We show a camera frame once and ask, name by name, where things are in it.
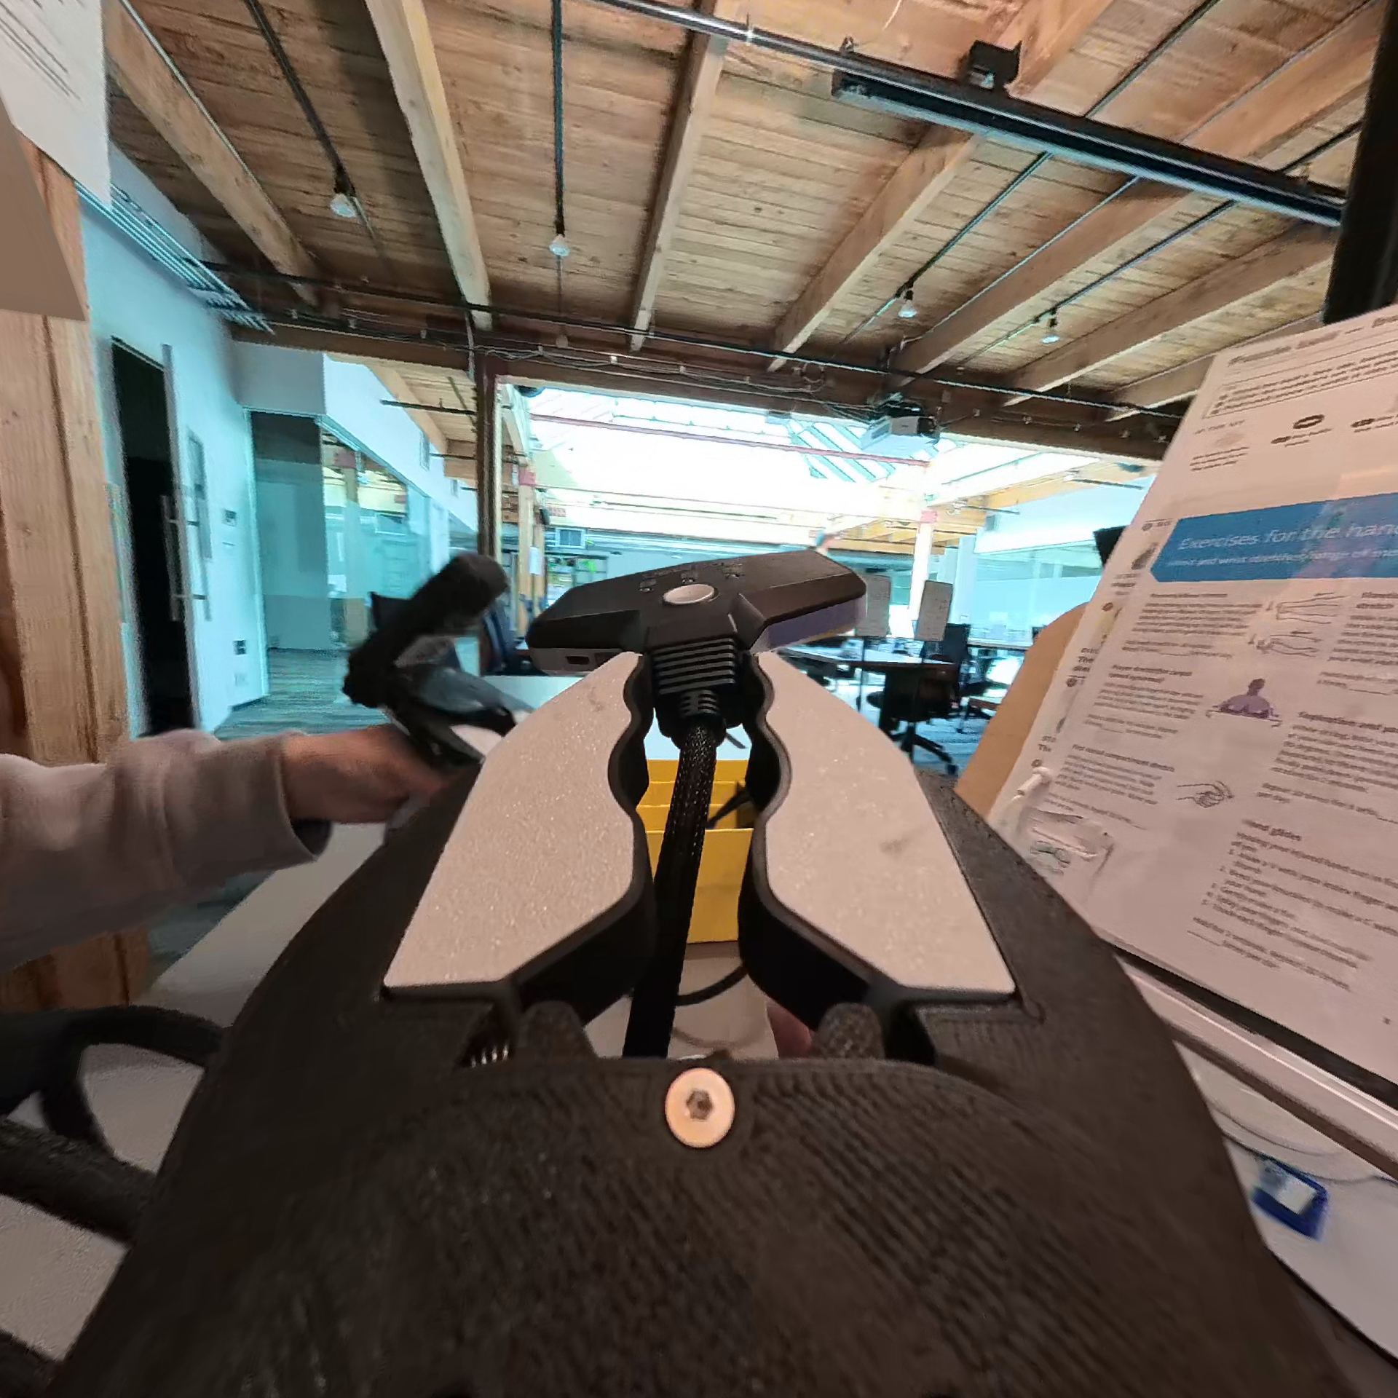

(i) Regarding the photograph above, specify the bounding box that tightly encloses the black office chair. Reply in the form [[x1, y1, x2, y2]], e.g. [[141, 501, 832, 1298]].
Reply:
[[878, 622, 1000, 765]]

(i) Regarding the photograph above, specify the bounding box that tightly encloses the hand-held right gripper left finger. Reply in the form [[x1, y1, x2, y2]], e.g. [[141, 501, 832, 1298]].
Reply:
[[382, 652, 657, 1000]]

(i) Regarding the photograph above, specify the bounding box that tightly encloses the wooden pillar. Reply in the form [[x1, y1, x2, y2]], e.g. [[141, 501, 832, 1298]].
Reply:
[[0, 141, 151, 1011]]

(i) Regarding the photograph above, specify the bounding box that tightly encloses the black vertical pole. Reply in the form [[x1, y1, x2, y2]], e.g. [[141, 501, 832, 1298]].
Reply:
[[1324, 0, 1398, 326]]

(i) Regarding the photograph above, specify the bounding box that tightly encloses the grey usb hub with button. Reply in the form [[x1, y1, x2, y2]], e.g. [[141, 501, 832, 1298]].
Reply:
[[525, 549, 867, 700]]

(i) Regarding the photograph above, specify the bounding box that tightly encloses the person's left hand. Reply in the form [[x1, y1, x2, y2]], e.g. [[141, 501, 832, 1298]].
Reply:
[[277, 724, 454, 825]]

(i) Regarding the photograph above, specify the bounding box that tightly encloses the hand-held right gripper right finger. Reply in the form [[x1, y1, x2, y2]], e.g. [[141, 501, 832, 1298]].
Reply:
[[738, 652, 1020, 1001]]

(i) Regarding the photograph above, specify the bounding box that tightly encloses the yellow plastic bin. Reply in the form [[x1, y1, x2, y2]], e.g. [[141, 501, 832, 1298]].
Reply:
[[635, 760, 757, 943]]

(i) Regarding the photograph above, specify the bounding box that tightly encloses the black ceiling rail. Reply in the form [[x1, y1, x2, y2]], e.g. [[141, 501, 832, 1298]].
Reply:
[[830, 41, 1346, 228]]

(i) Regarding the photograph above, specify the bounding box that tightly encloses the white card with blue marks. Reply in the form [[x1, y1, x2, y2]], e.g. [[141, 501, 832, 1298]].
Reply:
[[1194, 1075, 1398, 1361]]

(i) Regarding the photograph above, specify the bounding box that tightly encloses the ceiling projector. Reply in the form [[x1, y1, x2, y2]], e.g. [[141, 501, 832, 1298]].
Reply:
[[857, 406, 943, 461]]

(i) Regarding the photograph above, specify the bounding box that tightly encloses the thick braided hub cable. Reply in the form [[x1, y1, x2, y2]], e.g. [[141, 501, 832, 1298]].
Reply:
[[0, 699, 723, 1246]]

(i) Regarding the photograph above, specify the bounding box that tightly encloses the person's left forearm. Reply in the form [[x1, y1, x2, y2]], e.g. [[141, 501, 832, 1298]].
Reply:
[[0, 729, 331, 973]]

